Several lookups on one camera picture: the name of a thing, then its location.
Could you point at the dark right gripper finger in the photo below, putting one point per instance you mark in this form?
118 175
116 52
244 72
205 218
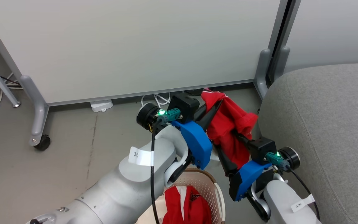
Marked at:
225 160
244 139

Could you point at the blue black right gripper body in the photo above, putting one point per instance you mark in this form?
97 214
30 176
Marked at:
249 175

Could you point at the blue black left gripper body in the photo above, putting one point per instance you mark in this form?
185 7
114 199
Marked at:
196 143

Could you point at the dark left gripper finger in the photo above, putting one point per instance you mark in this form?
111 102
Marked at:
199 112
211 115

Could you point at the plain red garment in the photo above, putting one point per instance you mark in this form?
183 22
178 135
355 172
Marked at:
228 124

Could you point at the red garment with white trim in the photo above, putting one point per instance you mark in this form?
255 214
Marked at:
183 205

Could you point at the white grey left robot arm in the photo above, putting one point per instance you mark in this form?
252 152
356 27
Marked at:
120 186

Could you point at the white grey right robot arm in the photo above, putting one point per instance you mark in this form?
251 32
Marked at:
284 202

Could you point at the cream perforated laundry basket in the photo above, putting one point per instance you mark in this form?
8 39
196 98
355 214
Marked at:
210 189

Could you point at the grey partition foot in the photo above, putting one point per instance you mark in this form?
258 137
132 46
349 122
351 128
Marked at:
283 60
37 115
262 71

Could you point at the grey fabric sofa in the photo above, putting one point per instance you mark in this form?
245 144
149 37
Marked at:
331 133

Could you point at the large white partition panel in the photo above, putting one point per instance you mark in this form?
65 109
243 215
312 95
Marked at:
135 43

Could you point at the white power strip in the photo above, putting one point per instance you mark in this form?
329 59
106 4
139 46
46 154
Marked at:
102 105

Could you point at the narrow white partition panel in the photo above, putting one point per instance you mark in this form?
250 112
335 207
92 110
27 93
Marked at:
331 31

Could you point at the black caster wheel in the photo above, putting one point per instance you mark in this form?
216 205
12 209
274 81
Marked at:
43 143

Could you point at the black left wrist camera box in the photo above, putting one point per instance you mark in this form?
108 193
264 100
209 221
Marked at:
183 106

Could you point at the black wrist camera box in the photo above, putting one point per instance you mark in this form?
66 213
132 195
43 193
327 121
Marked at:
183 106
262 150

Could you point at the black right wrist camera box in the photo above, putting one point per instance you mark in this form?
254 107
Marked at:
262 150

